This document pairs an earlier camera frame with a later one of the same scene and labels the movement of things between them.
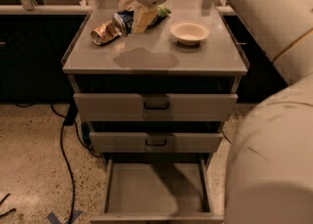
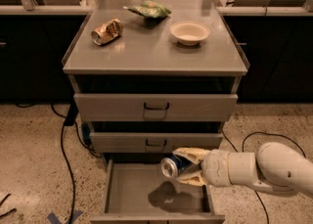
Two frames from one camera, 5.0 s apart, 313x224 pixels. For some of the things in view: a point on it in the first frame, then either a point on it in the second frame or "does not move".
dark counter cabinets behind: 33,47 does not move
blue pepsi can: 122,22 to 172,165
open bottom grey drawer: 156,191 does not move
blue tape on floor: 56,220 does not move
